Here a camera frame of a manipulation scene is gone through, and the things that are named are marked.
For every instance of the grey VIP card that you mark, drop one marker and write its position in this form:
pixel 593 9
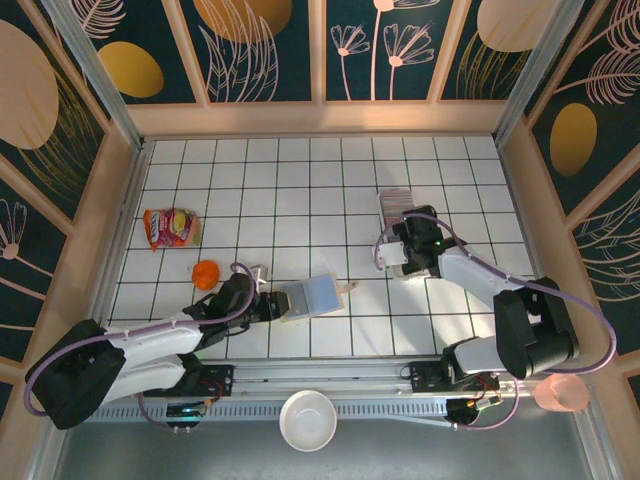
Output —
pixel 299 300

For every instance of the beige card holder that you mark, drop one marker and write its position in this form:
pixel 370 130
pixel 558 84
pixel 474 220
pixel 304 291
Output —
pixel 325 295

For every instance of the white card tray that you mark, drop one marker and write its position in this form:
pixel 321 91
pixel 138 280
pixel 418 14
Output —
pixel 384 220

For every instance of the stack of colourful cards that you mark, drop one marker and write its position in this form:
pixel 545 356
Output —
pixel 397 200

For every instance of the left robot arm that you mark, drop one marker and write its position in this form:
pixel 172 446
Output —
pixel 150 345

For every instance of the orange ball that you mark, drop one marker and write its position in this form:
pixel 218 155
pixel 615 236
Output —
pixel 206 275

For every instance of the orange snack bag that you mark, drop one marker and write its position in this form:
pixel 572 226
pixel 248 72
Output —
pixel 172 230

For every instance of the perforated metal strip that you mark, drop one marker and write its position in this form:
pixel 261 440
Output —
pixel 250 414

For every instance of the white bowl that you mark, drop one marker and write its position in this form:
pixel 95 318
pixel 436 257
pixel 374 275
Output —
pixel 307 421

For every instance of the circuit board with green light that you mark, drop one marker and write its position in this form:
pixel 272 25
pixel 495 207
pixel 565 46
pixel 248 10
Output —
pixel 472 407
pixel 187 412

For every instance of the pink plastic cup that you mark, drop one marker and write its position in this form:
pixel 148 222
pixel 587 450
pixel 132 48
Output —
pixel 562 395

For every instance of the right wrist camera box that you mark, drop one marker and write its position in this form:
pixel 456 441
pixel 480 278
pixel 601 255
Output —
pixel 390 255

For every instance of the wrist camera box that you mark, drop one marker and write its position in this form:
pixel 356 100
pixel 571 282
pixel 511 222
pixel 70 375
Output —
pixel 260 273
pixel 390 255

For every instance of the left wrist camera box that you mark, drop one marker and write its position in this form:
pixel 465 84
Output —
pixel 260 273

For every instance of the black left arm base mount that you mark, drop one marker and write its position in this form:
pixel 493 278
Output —
pixel 220 377

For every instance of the aluminium rail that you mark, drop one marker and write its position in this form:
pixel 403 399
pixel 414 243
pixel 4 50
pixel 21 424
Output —
pixel 325 380

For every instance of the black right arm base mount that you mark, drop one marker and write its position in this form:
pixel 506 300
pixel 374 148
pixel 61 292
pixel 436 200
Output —
pixel 425 375

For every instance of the aluminium frame post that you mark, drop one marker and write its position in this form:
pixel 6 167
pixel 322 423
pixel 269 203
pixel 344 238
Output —
pixel 537 75
pixel 95 75

